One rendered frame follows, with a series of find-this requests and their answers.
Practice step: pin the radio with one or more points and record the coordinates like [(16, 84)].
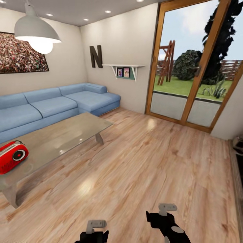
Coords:
[(12, 156)]

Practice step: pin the picture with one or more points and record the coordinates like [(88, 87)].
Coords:
[(18, 56), (126, 72), (119, 72)]

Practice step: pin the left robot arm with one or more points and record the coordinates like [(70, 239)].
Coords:
[(90, 236)]

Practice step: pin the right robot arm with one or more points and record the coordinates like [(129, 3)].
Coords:
[(165, 222)]

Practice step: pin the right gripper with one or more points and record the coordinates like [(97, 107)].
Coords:
[(157, 220)]

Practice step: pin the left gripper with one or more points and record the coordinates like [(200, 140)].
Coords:
[(96, 237)]

